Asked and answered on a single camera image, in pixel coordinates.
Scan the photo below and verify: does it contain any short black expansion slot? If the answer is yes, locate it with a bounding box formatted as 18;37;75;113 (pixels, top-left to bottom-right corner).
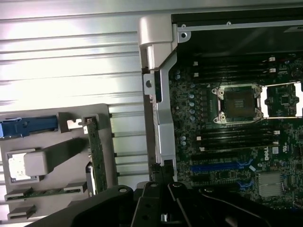
191;175;214;186

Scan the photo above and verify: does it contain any silver finned chipset heatsink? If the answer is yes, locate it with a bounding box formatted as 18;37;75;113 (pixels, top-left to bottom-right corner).
258;172;285;198

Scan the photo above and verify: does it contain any round coin cell battery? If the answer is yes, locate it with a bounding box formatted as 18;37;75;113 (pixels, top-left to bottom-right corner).
291;65;303;79

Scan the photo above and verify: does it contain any RAM slot with white clips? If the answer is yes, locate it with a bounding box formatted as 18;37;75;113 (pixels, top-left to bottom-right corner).
198;141;280;152
193;68;276;78
193;56;276;67
196;130;280;141

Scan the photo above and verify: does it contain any green Dell motherboard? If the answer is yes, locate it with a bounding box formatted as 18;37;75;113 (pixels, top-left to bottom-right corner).
169;55;303;211

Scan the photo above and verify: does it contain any grey printed parts rack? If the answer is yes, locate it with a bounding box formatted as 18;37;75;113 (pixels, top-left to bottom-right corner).
0;103;119;227

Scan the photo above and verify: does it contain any green RAM stick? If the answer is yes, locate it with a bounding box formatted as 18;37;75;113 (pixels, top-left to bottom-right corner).
22;188;81;199

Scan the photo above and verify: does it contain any RAM slot with black clips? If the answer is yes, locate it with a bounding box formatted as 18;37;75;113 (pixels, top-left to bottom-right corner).
198;136;280;147
194;73;275;83
197;125;280;135
194;62;275;72

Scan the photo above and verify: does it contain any long black expansion slot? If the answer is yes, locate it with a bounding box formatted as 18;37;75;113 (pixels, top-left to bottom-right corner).
191;152;239;163

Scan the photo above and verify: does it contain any silver CPU chip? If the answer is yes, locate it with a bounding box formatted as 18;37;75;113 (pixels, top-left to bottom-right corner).
8;156;27;183

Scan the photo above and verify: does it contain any CPU socket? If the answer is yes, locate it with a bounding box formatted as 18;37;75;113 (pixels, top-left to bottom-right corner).
211;83;264;123

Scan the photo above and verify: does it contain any hard disk with blue caddy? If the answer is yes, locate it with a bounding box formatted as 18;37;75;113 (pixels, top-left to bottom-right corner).
0;115;59;139

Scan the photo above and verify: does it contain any blue expansion slot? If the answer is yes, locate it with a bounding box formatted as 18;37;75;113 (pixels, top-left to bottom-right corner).
191;164;239;173

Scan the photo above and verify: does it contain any black silver PC case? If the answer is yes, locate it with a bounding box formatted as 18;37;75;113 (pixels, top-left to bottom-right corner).
138;13;303;213

